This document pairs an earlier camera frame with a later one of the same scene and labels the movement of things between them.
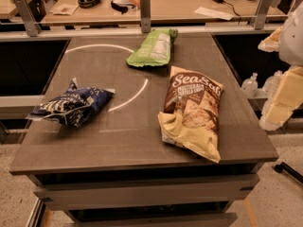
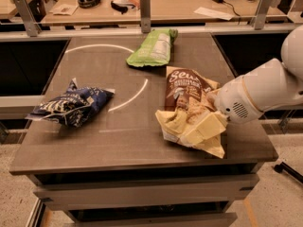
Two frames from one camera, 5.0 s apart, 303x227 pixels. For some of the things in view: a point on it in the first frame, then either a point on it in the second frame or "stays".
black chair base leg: x=289 y=170 stays
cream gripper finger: x=289 y=98 → x=213 y=125
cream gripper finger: x=271 y=43 → x=212 y=96
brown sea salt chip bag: x=190 y=118 stays
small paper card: x=66 y=9 stays
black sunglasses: x=121 y=8 stays
